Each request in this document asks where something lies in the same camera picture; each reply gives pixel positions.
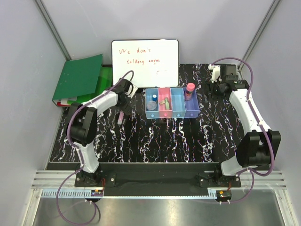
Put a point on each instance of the light blue bin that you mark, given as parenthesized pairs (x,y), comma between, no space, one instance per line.
(148,97)
(178,103)

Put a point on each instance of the pink eraser stick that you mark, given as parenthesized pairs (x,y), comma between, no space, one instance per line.
(120,118)

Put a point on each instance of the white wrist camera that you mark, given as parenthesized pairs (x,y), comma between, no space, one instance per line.
(131,90)
(216,72)

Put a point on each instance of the clear jar of clips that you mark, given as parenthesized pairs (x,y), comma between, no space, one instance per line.
(151,105)

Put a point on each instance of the green ring binder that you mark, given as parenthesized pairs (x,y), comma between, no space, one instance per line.
(78,80)

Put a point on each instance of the aluminium frame rail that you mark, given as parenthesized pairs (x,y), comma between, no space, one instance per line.
(56,184)

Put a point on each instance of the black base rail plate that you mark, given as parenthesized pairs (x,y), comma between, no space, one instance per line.
(155,173)

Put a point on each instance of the green highlighter pen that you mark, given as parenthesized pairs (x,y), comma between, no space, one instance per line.
(167,104)

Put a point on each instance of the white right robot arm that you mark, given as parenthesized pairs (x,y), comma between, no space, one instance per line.
(260,143)

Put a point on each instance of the white dry-erase board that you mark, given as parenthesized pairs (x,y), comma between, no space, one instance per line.
(155,63)

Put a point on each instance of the purple plastic bin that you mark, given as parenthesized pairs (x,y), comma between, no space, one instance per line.
(192,106)

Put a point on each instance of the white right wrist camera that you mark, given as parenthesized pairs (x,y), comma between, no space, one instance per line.
(216,72)

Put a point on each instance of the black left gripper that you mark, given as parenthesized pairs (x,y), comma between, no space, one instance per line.
(126,108)

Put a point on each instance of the black marble pattern mat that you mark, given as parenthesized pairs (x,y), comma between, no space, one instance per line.
(211,137)

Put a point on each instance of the pink plastic bin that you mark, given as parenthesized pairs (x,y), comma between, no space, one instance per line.
(162,93)

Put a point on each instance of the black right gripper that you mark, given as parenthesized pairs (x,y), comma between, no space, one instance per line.
(209,87)

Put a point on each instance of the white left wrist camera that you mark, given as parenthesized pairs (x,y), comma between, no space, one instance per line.
(131,90)

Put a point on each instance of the green translucent file folder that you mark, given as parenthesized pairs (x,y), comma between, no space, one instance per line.
(104,82)

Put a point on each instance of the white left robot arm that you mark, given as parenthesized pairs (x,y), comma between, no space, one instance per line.
(81,127)

